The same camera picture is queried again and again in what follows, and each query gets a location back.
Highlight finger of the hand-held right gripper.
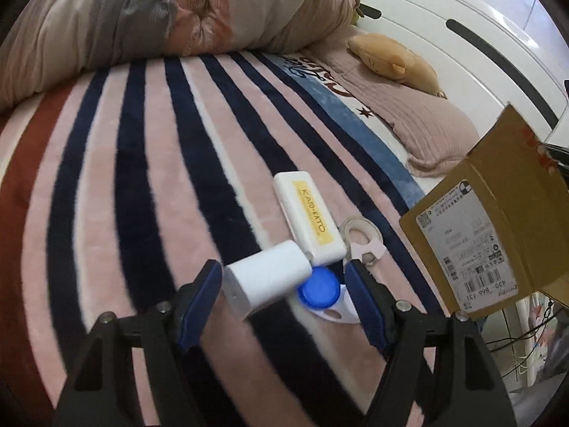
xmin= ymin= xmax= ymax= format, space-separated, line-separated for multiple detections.
xmin=543 ymin=142 xmax=569 ymax=166

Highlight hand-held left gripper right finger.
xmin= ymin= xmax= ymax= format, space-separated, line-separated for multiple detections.
xmin=345 ymin=260 xmax=518 ymax=427

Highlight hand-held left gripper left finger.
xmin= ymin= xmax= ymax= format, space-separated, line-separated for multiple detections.
xmin=52 ymin=260 xmax=223 ymax=427

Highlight blue and white lens case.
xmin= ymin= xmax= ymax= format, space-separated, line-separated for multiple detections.
xmin=290 ymin=266 xmax=360 ymax=325

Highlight clear tape dispenser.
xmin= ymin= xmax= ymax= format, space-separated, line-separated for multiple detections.
xmin=341 ymin=216 xmax=385 ymax=268

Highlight white power adapter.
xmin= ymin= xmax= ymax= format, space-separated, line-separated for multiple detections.
xmin=221 ymin=239 xmax=313 ymax=322

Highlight brown cardboard box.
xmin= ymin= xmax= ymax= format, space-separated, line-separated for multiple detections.
xmin=399 ymin=103 xmax=569 ymax=321

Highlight white case with yellow label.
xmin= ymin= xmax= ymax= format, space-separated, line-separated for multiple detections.
xmin=272 ymin=171 xmax=346 ymax=266

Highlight striped plush blanket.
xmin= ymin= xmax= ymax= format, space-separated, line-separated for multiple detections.
xmin=0 ymin=49 xmax=438 ymax=427

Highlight white headboard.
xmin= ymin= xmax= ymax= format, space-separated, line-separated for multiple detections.
xmin=347 ymin=0 xmax=569 ymax=179

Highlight pink pillow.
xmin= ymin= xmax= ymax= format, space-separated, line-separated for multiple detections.
xmin=307 ymin=31 xmax=481 ymax=178

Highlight tan plush toy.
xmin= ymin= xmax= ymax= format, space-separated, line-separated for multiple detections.
xmin=347 ymin=33 xmax=447 ymax=99

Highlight pink and grey duvet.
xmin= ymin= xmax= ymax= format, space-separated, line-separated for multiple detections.
xmin=0 ymin=0 xmax=362 ymax=112

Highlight black cables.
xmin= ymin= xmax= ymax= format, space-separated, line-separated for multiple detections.
xmin=484 ymin=294 xmax=562 ymax=381

